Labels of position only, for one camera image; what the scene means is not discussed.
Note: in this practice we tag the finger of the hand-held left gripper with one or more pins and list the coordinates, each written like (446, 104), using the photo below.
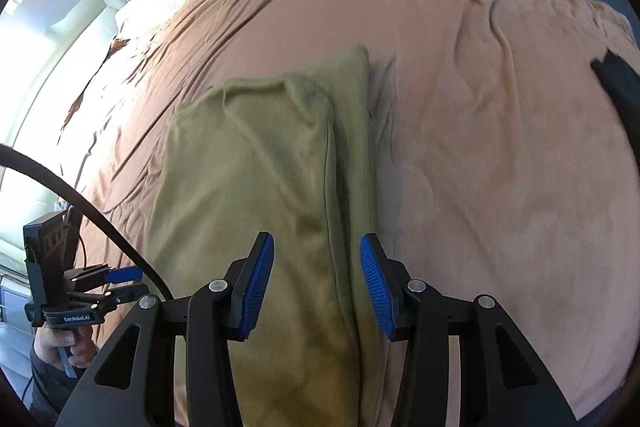
(127, 293)
(125, 275)

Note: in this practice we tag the cream padded headboard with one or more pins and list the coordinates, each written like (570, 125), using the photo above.
(50, 82)

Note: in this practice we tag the folded black garment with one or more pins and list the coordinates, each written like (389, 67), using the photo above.
(622, 82)

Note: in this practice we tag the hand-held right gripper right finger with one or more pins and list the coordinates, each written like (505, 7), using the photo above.
(380, 287)

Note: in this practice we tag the person's left forearm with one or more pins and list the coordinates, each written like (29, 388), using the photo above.
(47, 397)

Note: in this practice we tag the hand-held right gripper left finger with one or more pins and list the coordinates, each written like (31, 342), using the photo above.
(255, 287)

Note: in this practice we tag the person's left hand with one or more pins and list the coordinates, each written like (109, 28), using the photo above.
(45, 347)

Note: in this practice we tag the olive printed t-shirt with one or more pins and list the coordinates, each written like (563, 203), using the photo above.
(250, 157)

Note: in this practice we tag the brown duvet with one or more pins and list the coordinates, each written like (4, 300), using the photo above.
(475, 132)

